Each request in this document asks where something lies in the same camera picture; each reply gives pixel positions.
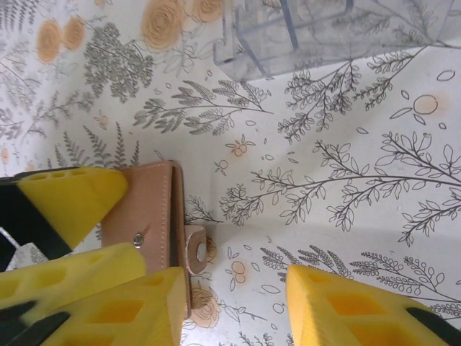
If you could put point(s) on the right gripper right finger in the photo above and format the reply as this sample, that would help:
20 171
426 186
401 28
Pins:
342 317

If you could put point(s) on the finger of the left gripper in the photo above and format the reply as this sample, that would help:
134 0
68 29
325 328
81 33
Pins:
72 277
72 198

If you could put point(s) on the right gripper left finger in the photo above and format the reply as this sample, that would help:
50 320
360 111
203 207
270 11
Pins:
126 317

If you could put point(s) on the pink leather card holder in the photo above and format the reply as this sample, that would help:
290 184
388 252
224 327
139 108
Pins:
151 202

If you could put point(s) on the clear acrylic card stand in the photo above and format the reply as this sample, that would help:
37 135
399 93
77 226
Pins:
259 47

